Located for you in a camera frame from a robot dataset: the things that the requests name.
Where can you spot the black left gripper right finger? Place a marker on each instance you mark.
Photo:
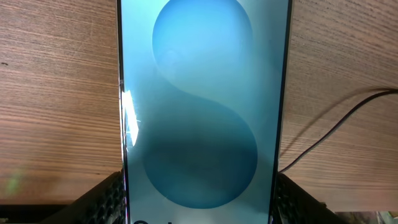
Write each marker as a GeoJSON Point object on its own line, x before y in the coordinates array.
{"type": "Point", "coordinates": [293, 205]}

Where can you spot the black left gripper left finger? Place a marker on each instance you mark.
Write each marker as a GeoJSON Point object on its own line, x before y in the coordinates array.
{"type": "Point", "coordinates": [103, 204]}

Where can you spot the blue screen smartphone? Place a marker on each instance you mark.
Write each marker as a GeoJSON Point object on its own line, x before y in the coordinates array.
{"type": "Point", "coordinates": [201, 101]}

